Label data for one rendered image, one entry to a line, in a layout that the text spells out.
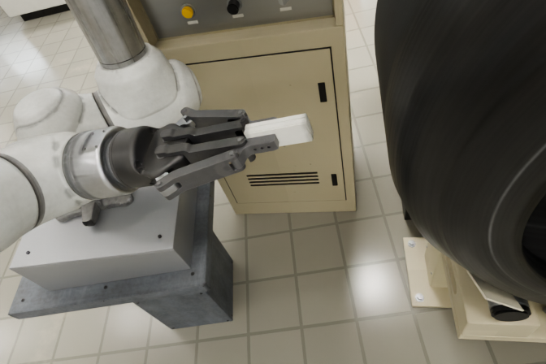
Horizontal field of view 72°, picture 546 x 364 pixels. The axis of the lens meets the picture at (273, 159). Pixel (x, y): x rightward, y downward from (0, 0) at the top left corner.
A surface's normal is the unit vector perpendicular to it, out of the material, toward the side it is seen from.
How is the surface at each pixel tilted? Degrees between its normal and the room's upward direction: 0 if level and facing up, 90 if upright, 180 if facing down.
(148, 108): 84
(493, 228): 92
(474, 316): 0
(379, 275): 0
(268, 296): 0
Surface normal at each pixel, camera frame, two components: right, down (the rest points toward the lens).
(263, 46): -0.09, 0.78
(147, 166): -0.34, -0.61
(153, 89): 0.61, 0.44
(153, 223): -0.12, -0.65
